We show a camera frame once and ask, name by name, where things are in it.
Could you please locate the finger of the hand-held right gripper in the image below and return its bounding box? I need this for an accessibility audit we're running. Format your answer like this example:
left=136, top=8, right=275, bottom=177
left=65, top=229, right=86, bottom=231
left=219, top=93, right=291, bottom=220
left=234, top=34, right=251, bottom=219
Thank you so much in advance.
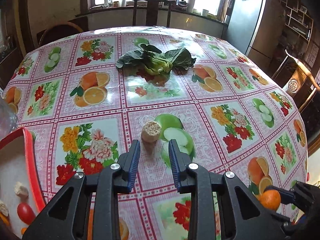
left=279, top=189, right=297, bottom=205
left=264, top=184, right=295, bottom=193

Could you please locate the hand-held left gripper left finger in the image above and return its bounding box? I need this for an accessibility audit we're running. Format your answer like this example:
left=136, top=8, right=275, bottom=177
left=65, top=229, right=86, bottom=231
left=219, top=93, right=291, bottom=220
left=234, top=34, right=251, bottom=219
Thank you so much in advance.
left=22, top=139, right=141, bottom=240

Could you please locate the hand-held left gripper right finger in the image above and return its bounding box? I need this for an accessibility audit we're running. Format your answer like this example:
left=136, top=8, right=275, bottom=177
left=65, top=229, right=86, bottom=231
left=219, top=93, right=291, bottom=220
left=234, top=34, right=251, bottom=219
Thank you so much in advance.
left=168, top=138, right=291, bottom=240

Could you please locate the red rimmed white tray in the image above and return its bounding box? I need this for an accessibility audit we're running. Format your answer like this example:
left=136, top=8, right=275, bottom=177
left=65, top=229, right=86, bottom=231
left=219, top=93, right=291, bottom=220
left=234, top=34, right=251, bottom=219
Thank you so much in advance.
left=0, top=127, right=47, bottom=240

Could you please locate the floral fruit print tablecloth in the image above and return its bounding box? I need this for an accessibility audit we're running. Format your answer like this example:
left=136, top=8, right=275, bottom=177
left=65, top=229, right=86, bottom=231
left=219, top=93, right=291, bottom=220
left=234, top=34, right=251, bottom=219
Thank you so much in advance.
left=0, top=26, right=309, bottom=240

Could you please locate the green leafy vegetable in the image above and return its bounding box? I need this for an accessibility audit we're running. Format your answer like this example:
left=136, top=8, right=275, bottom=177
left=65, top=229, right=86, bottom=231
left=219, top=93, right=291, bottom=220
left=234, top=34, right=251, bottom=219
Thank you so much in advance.
left=116, top=44, right=197, bottom=77

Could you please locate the carved wooden chair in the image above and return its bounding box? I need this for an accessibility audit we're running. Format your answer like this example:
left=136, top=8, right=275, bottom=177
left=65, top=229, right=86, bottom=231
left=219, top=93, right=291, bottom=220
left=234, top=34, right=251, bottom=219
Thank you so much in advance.
left=271, top=49, right=320, bottom=113

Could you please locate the red tomato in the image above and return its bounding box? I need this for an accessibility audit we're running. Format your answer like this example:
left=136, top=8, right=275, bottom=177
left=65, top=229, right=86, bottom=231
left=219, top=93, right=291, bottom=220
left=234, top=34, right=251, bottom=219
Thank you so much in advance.
left=17, top=202, right=37, bottom=225

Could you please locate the rattan chair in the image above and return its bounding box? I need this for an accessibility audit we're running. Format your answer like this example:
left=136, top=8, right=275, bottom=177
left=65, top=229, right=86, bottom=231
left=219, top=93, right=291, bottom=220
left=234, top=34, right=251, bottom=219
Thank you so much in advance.
left=37, top=22, right=84, bottom=48

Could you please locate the dark wooden chair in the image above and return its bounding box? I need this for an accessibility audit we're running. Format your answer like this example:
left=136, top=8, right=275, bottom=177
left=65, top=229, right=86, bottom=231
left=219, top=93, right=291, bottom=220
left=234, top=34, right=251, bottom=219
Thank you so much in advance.
left=130, top=0, right=177, bottom=28

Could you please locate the silver refrigerator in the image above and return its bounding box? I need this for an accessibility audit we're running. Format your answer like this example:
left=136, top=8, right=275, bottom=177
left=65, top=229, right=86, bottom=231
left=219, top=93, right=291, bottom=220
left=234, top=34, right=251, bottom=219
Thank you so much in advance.
left=225, top=0, right=273, bottom=55

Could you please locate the wooden shelf cabinet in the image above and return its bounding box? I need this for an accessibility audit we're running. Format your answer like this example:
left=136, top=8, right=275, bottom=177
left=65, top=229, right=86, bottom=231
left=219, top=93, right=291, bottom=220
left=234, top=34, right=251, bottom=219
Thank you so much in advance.
left=265, top=0, right=320, bottom=80

